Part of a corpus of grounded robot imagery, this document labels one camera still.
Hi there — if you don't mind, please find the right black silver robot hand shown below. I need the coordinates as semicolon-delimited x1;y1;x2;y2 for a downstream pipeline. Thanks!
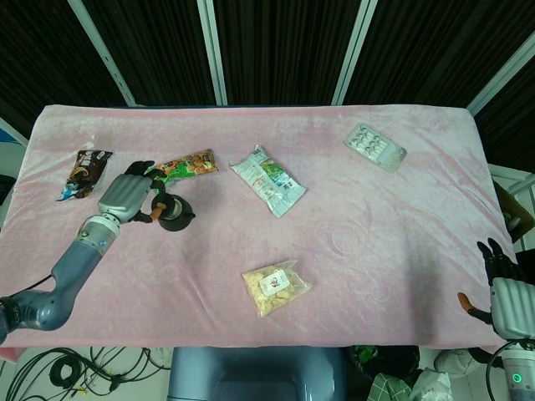
457;237;535;339

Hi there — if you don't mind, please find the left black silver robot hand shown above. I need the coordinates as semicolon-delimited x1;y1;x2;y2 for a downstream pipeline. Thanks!
97;160;173;226

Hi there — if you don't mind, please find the black round lid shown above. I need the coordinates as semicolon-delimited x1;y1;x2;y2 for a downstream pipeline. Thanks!
150;195;174;220

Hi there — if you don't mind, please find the black pot with handle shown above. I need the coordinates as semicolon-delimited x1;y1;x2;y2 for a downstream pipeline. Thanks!
157;195;196;233

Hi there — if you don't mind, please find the brown snack bag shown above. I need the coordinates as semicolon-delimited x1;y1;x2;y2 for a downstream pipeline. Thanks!
55;149;114;203

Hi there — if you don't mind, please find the green snack bag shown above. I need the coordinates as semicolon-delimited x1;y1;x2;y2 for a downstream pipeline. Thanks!
145;149;221;184

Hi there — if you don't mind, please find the brown cardboard box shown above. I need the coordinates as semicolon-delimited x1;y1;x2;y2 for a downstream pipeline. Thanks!
495;183;535;244

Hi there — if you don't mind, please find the white crumpled plastic bag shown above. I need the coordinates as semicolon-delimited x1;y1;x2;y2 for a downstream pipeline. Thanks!
410;368;456;401

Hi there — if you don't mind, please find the white blue board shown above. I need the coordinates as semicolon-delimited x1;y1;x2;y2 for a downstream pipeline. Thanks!
0;115;31;146

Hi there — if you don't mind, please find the black trash bag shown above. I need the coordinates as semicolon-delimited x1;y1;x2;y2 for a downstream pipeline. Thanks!
349;344;421;380

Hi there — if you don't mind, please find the white printed snack bag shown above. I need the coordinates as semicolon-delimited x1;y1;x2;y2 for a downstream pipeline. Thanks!
228;144;308;218

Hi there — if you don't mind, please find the green checkered cloth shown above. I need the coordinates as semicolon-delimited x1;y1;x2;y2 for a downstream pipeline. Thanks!
366;373;415;401

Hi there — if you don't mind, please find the clear bag of beige snacks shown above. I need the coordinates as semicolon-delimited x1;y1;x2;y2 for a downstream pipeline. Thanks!
241;259;313;318

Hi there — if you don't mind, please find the pink plush table cloth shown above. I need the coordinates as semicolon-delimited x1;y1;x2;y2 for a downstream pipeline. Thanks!
0;104;517;349

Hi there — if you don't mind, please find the silver pill blister pack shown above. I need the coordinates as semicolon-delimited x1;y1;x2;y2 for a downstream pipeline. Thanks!
343;123;408;175

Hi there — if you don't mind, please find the black pleated curtain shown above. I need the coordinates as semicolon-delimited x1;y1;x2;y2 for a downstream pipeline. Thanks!
0;0;535;141

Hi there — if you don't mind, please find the blue grey robot torso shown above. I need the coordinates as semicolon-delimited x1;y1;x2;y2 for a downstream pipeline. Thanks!
168;346;349;401

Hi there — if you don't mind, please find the thin arm cable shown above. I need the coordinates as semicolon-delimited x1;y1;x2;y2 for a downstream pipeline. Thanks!
10;272;58;300

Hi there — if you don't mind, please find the white frame post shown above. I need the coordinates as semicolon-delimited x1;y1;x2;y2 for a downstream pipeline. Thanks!
68;0;138;106
197;0;229;106
466;32;535;117
333;0;380;106

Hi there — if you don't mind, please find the coiled black floor cable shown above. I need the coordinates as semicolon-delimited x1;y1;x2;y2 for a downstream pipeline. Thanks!
48;359;87;388

